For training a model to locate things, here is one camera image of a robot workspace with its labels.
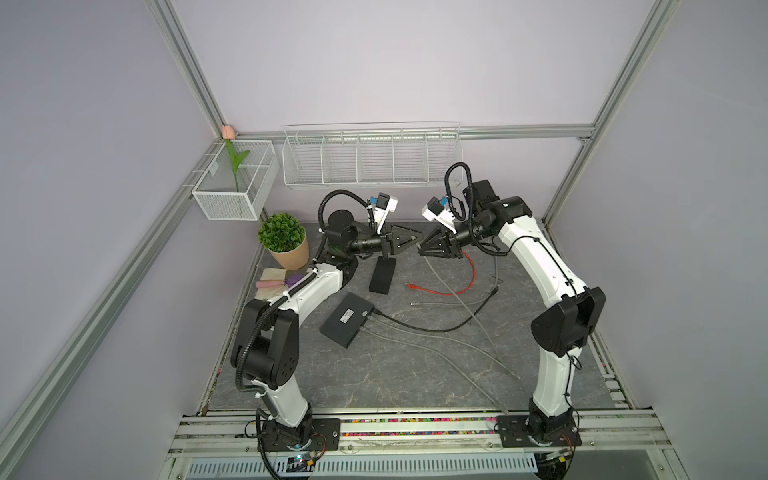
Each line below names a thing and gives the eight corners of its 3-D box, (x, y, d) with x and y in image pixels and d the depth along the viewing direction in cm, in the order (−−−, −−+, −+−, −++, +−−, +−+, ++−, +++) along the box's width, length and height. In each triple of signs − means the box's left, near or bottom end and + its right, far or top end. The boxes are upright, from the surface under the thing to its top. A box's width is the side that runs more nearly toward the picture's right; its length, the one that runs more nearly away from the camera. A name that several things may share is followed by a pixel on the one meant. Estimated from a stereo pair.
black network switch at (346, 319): (320, 332, 94) (318, 328, 92) (349, 294, 102) (349, 290, 100) (346, 348, 90) (345, 345, 88) (375, 308, 99) (374, 305, 97)
